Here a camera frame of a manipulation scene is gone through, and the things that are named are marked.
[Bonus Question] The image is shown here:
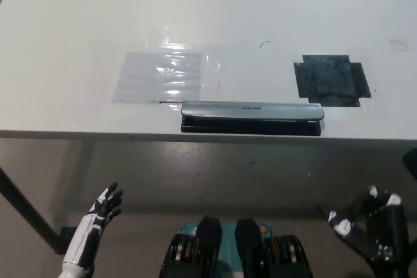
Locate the black tape patch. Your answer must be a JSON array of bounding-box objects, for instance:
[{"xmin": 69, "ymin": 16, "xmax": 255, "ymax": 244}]
[{"xmin": 293, "ymin": 54, "xmax": 373, "ymax": 108}]

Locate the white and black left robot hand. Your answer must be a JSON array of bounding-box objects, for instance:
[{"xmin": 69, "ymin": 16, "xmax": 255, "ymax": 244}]
[{"xmin": 63, "ymin": 181, "xmax": 124, "ymax": 265}]

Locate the clear plastic tape sheet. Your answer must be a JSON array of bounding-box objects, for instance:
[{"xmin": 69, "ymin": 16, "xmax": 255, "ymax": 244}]
[{"xmin": 145, "ymin": 25, "xmax": 226, "ymax": 90}]

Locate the black and teal robot body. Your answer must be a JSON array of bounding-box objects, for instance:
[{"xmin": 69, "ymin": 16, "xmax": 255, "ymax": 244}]
[{"xmin": 158, "ymin": 215, "xmax": 315, "ymax": 278}]

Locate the black table leg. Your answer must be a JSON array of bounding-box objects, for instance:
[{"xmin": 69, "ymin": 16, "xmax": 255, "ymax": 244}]
[{"xmin": 0, "ymin": 166, "xmax": 63, "ymax": 253}]

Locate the black rounded object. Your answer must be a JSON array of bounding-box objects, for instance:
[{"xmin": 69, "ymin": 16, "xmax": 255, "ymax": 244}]
[{"xmin": 402, "ymin": 148, "xmax": 417, "ymax": 178}]

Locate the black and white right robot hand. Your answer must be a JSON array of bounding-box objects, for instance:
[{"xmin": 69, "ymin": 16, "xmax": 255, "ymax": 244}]
[{"xmin": 317, "ymin": 186, "xmax": 412, "ymax": 278}]

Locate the clear plastic bag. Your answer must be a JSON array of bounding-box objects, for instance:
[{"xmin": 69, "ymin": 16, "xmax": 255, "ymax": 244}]
[{"xmin": 111, "ymin": 50, "xmax": 205, "ymax": 105}]

